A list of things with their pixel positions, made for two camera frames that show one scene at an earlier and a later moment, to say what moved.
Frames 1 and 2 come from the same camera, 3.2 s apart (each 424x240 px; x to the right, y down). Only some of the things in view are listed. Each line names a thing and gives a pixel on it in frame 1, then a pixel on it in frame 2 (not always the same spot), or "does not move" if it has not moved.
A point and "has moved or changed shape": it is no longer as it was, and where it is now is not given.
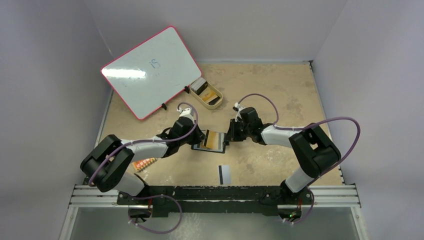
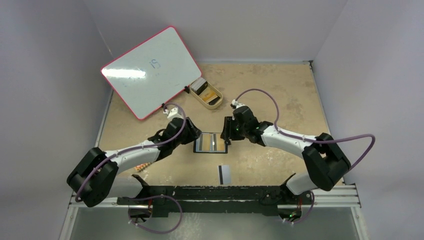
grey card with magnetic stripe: (224, 174) does not move
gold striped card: (210, 139) has moved or changed shape
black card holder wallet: (214, 142) does not move
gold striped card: (218, 139) does not move
